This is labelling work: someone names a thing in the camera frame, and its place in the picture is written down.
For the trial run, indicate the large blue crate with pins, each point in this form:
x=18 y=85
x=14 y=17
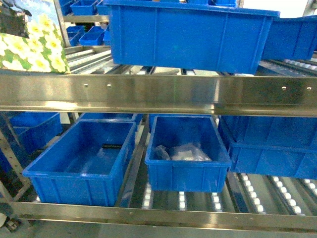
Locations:
x=189 y=36

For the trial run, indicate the lower steel shelf rail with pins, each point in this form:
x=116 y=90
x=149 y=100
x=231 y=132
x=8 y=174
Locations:
x=165 y=218

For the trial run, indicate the clear plastic bags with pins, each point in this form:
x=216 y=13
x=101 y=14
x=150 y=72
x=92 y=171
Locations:
x=185 y=152

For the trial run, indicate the blue crate lower right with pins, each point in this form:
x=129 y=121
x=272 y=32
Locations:
x=273 y=146

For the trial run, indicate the steel shelf rail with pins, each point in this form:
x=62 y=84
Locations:
x=165 y=218
x=174 y=94

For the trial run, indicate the blue crate lower middle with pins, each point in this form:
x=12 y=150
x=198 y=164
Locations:
x=187 y=176

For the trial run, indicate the steel shelf front rail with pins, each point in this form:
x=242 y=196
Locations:
x=174 y=94

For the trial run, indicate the flower gift bag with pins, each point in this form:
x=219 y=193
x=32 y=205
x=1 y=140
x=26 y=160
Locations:
x=31 y=38

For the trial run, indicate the blue crate lower left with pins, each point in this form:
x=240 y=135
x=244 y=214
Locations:
x=86 y=165

